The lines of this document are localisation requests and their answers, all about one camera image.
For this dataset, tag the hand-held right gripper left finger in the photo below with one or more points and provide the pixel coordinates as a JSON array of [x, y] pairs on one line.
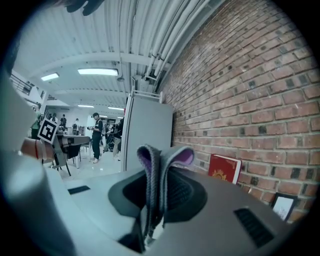
[[100, 207]]

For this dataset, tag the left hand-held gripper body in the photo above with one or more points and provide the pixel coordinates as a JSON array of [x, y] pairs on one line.
[[48, 131]]

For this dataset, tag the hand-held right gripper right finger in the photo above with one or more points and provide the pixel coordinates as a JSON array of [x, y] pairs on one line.
[[215, 225]]

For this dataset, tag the grey cloth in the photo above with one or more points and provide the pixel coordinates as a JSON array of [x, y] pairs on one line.
[[155, 187]]

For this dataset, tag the person's left forearm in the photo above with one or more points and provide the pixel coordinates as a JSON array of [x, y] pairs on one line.
[[28, 148]]

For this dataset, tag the grey work table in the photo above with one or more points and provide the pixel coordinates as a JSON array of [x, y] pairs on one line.
[[75, 142]]

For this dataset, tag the short ceiling light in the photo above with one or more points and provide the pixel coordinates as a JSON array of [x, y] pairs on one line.
[[50, 76]]

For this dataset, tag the red book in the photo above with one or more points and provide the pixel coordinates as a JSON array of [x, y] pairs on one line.
[[222, 168]]

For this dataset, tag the long ceiling light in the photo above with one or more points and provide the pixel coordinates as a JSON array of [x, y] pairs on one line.
[[97, 71]]

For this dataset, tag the white ceiling pipes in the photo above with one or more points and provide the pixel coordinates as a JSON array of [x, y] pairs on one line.
[[170, 32]]

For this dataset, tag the black picture frame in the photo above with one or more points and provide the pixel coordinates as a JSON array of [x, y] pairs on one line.
[[283, 207]]

